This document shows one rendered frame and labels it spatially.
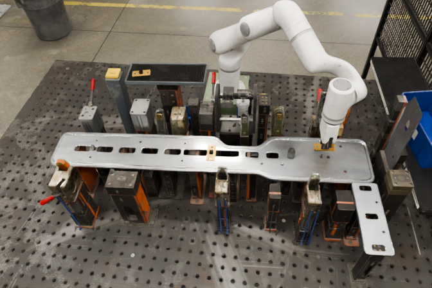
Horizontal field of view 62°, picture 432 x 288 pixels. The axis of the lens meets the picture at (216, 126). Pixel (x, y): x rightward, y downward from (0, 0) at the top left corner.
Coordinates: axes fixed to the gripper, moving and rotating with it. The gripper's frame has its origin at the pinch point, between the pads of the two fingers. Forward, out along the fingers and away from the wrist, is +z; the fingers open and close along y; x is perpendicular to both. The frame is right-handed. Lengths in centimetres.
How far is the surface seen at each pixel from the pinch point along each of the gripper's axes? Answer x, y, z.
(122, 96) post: -93, -30, 5
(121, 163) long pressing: -85, 7, 9
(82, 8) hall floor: -235, -286, 109
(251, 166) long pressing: -29.5, 6.4, 9.3
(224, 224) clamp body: -41, 21, 33
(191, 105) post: -57, -19, 0
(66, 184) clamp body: -102, 22, 4
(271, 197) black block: -21.2, 19.7, 10.3
